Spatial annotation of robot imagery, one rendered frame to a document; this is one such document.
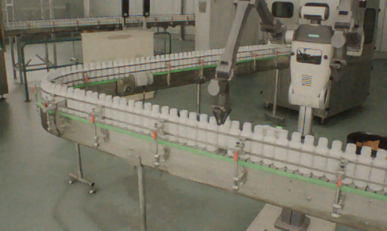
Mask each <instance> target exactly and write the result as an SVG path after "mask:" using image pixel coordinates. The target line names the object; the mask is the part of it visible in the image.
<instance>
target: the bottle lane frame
mask: <svg viewBox="0 0 387 231"><path fill-rule="evenodd" d="M59 119H62V124H64V125H66V126H65V127H62V128H63V135H62V134H60V136H59V137H60V138H63V139H66V140H69V141H71V142H75V143H77V144H79V145H83V146H85V147H90V148H93V149H96V148H95V145H94V144H95V141H94V132H93V123H92V122H91V121H90V120H86V119H82V118H78V117H75V116H72V115H68V114H63V113H60V112H59ZM96 127H97V136H100V135H102V129H103V130H104V135H103V136H104V137H105V142H103V141H102V136H100V139H99V143H100V142H103V143H101V144H100V146H99V147H98V148H97V149H96V150H99V151H102V152H104V153H107V154H110V155H113V156H116V157H118V158H123V159H125V160H127V157H126V152H127V151H128V150H129V149H130V150H133V151H137V152H138V153H139V155H140V164H141V165H144V166H147V167H150V168H153V169H156V170H158V171H161V172H165V173H167V174H173V175H176V176H179V177H181V178H185V179H187V180H190V181H193V182H195V183H202V184H204V185H207V186H210V187H213V188H216V189H220V190H223V191H226V192H229V193H232V194H237V195H240V196H244V197H245V198H251V199H254V200H256V201H259V202H264V203H267V204H270V205H275V206H277V207H281V208H285V209H287V210H291V211H295V212H298V213H302V214H305V215H308V216H313V217H315V218H318V219H323V220H325V221H330V222H332V223H337V224H339V225H344V226H347V227H351V228H354V229H358V230H361V231H387V196H386V195H379V194H376V192H375V193H370V192H367V190H364V191H362V190H358V189H357V187H356V188H354V189H353V188H350V187H348V186H347V185H346V186H341V190H340V195H339V201H340V196H341V193H344V194H345V196H344V201H342V203H343V208H342V210H340V211H339V217H338V218H337V219H335V220H334V221H332V220H331V217H332V211H333V206H334V199H335V194H336V189H337V184H335V183H334V184H333V183H329V181H327V182H326V181H320V178H319V179H318V180H317V179H314V178H312V177H309V178H308V177H305V176H303V175H302V174H301V175H296V174H294V173H289V172H286V170H285V171H284V172H283V171H280V170H278V168H277V169H272V168H270V166H269V167H264V166H262V165H256V164H254V163H247V161H245V162H243V161H241V160H239V159H238V177H240V175H241V168H245V174H243V175H242V176H243V177H245V182H244V183H243V184H242V185H241V186H239V187H240V189H239V190H238V191H237V192H233V188H232V187H233V185H234V181H233V178H234V163H235V162H234V159H233V158H232V157H230V158H229V157H228V158H226V157H225V156H219V155H217V154H212V153H210V152H206V151H204V150H197V149H192V148H191V147H184V145H183V146H182V145H178V144H174V143H172V142H167V141H166V140H161V139H158V154H161V153H163V147H166V152H165V153H164V155H166V160H164V162H162V163H160V166H159V167H158V168H155V157H154V156H155V147H154V139H153V138H150V137H148V136H143V135H140V134H137V133H133V132H130V131H125V130H123V129H118V128H115V127H113V126H112V127H111V126H108V125H103V124H99V123H96ZM56 134H57V136H58V135H59V134H58V133H56Z"/></svg>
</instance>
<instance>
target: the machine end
mask: <svg viewBox="0 0 387 231"><path fill-rule="evenodd" d="M339 3H340V0H267V3H266V4H267V7H268V8H269V10H270V12H271V14H272V15H273V16H274V19H280V20H281V23H285V25H286V26H287V28H288V30H297V28H298V27H299V24H310V20H311V19H300V18H299V8H300V7H301V6H317V7H320V8H329V15H330V16H329V18H328V20H321V25H327V26H332V22H333V18H334V16H335V13H336V11H337V7H338V6H339ZM379 6H380V0H359V6H358V8H359V20H360V21H364V24H363V32H364V43H363V46H362V52H361V55H360V56H356V55H346V57H349V59H348V66H347V67H346V70H345V71H344V73H343V75H342V77H341V79H339V81H338V82H335V81H334V78H333V76H332V73H331V72H330V77H329V80H328V83H327V84H328V91H329V92H328V100H327V104H326V107H325V108H324V109H314V116H318V117H321V118H322V122H318V124H321V125H326V122H324V121H323V119H325V118H327V117H330V116H332V115H334V114H336V113H339V115H341V116H346V115H347V114H346V113H344V111H345V110H347V109H349V108H352V107H354V106H357V108H360V109H362V108H363V106H362V105H361V104H362V103H363V102H366V100H367V99H368V95H369V84H370V76H371V73H372V71H371V70H373V66H372V62H373V61H376V60H377V58H373V53H374V50H376V47H375V39H376V34H377V24H378V16H379V12H380V11H381V9H379ZM291 81H292V78H291V70H290V66H289V67H285V68H283V69H282V70H279V82H278V90H277V105H278V106H280V107H287V108H291V109H294V110H296V111H299V110H300V107H299V106H295V105H291V104H290V103H289V99H288V95H289V90H290V83H291ZM275 82H276V69H275V70H268V71H263V84H262V86H263V90H262V91H261V94H262V101H264V102H266V103H267V105H266V106H264V108H267V109H269V108H270V106H268V104H269V103H271V104H273V103H274V90H275ZM358 105H359V106H358ZM340 112H342V113H340Z"/></svg>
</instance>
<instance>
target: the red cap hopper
mask: <svg viewBox="0 0 387 231"><path fill-rule="evenodd" d="M24 5H27V6H39V7H38V8H37V9H36V11H38V10H39V9H40V8H41V9H42V13H41V16H42V19H43V21H44V19H45V18H46V11H47V9H48V8H49V7H50V18H51V19H53V21H54V11H53V0H50V1H49V3H45V1H44V0H41V3H16V1H15V0H12V4H10V3H9V0H6V11H7V20H8V21H10V9H12V11H13V16H14V18H13V21H15V23H16V21H17V15H18V16H20V14H19V13H18V12H17V10H16V8H18V9H19V11H21V12H22V13H23V14H24V15H25V16H28V14H26V13H25V12H24V11H23V10H22V9H21V8H20V7H19V6H24ZM44 5H48V7H47V8H46V9H45V6H44ZM36 11H34V12H33V13H32V15H33V16H34V15H35V13H36ZM10 23H11V21H10ZM15 39H16V48H17V63H16V64H15V57H14V56H15V53H14V48H13V38H10V51H11V60H12V69H13V70H12V73H13V79H18V77H17V76H16V70H17V71H19V81H20V82H19V84H23V83H25V82H24V81H23V69H22V68H23V66H22V65H21V60H22V58H21V52H20V47H19V36H18V37H15ZM36 56H37V57H38V58H39V59H40V60H42V61H43V62H44V63H42V64H29V63H30V62H31V61H32V60H31V59H30V60H29V61H28V62H27V63H26V67H31V66H42V65H46V61H45V60H46V57H45V58H44V59H45V60H44V59H42V58H41V57H40V56H39V55H37V54H36ZM53 59H54V64H53V63H51V62H50V60H48V62H49V66H57V56H56V43H55V42H53ZM28 64H29V65H28ZM17 65H18V66H17ZM18 68H19V69H18Z"/></svg>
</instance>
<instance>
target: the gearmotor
mask: <svg viewBox="0 0 387 231"><path fill-rule="evenodd" d="M152 84H153V75H152V73H151V72H143V73H135V74H130V75H129V76H128V78H124V79H118V80H117V91H118V97H119V98H120V97H121V96H122V97H126V96H130V95H134V87H141V86H143V96H144V88H145V86H148V85H152ZM143 103H144V98H143ZM143 103H142V105H143Z"/></svg>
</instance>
